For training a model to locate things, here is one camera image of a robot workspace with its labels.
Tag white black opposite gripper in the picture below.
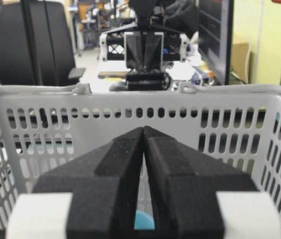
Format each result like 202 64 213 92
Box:
99 25 188 70

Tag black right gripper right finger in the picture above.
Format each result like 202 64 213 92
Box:
144 126 281 239

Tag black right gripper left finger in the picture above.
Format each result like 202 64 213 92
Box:
5 127 143 239

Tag blue dustpan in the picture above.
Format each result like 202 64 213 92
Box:
134 210 155 230

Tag grey plastic shopping basket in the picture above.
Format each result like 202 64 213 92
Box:
0 83 281 230

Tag black cylindrical motor block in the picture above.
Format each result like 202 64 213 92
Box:
125 72 172 91

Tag dark computer monitor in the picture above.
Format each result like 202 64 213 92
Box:
198 0 234 85

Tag black office chair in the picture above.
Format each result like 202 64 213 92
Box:
0 0 85 87

